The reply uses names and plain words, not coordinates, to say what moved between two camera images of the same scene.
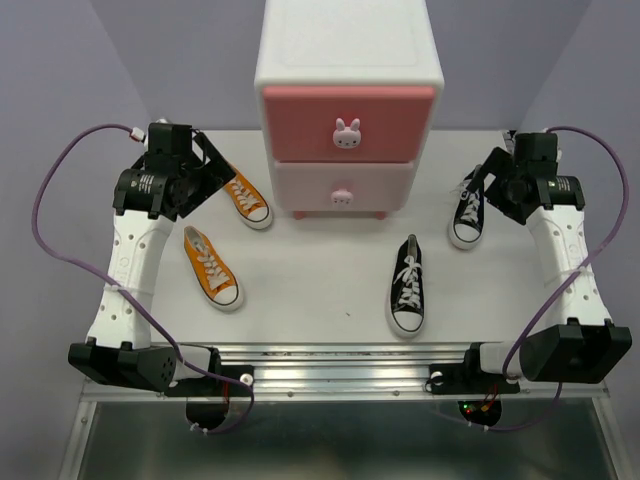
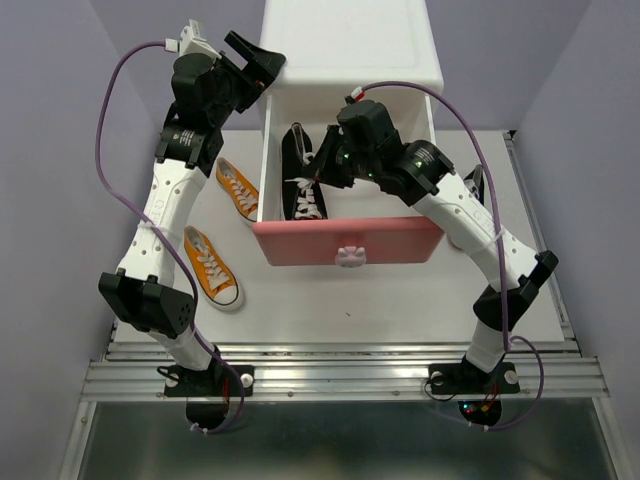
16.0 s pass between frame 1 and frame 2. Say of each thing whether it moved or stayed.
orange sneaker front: stayed
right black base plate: stayed
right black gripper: moved
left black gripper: moved
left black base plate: stayed
